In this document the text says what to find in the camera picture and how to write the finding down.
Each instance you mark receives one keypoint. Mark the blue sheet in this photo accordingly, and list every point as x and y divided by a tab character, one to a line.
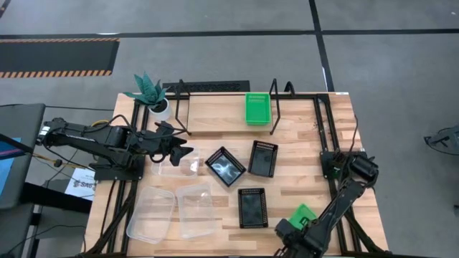
4	168

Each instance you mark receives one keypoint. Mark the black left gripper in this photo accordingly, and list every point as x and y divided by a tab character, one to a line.
168	136

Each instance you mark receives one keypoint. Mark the green artificial plant leaves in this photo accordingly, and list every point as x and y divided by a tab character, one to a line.
148	89

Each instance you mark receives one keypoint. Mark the green plastic slotted basket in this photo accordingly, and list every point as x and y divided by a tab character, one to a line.
258	107
303	213

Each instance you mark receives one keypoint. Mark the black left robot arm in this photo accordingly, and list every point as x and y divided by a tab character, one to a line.
107	138

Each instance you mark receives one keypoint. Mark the clear plastic container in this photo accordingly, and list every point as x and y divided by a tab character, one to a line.
196	211
186	168
150	215

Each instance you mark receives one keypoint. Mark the white printed paper sign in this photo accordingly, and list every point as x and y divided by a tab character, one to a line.
81	184

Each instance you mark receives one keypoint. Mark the white round plant pot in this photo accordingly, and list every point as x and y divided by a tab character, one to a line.
161	113

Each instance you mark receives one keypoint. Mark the black hazard-striped floor mat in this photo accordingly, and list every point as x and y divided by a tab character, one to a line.
54	55

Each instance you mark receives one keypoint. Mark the black perforated floor strip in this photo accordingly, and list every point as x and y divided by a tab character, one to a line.
208	86

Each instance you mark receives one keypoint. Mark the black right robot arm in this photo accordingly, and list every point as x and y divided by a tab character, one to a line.
344	200

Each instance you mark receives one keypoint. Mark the black plastic slotted basket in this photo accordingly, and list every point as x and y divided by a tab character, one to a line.
263	159
252	208
226	166

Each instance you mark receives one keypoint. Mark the black desk beam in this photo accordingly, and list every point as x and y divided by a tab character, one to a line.
54	197

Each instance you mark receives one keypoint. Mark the black table frame rails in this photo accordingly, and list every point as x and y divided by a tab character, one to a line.
323	97

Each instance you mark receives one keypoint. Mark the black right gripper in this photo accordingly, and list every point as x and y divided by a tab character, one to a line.
289	233

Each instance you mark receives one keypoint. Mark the black metal shelf frame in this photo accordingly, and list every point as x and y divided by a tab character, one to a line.
277	107

